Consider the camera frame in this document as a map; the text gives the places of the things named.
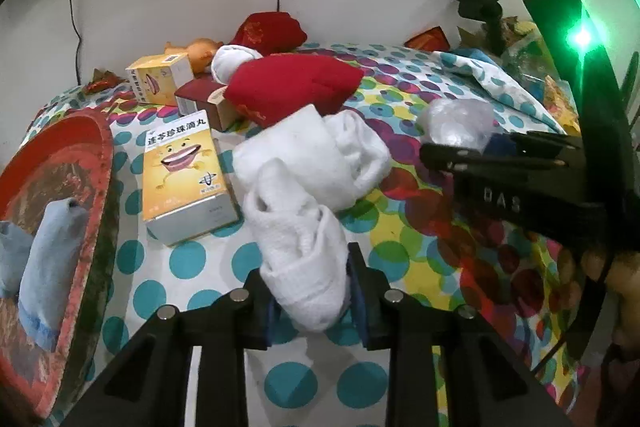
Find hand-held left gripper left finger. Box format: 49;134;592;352
62;268;276;427

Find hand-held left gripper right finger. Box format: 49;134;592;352
347;242;576;427

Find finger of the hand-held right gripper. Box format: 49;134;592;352
419;142;567;176
491;131;584;151

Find clear plastic bag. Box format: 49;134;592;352
417;98;496;155

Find white sock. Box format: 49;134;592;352
210;45;263;82
232;104;393;212
242;159;351;333

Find yellow medicine box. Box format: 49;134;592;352
125;54;194;106
141;109;241;247

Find red cloth pouch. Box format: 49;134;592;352
229;12;307;58
222;54;365;128

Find maroon carton box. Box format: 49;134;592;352
174;74;251;132

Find red round tray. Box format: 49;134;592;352
0;109;121;418

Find person's right hand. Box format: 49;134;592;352
581;251;640;339

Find blue dotted white cloth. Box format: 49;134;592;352
432;48;568;135

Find polka dot tablecloth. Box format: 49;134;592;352
25;42;591;427

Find colourful plastic packaging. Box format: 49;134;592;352
500;17;582;132

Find red packet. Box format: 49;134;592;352
404;27;448;52

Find light blue sock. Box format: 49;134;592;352
19;198;86;353
0;221;36;298

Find rolled white sock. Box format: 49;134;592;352
210;45;263;82

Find orange rubber toy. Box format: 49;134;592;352
165;38;226;74

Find red candy wrapper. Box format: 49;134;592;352
82;68;128;94

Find black clamp mount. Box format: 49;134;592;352
452;0;503;55

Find thin black cable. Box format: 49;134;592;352
64;0;84;86

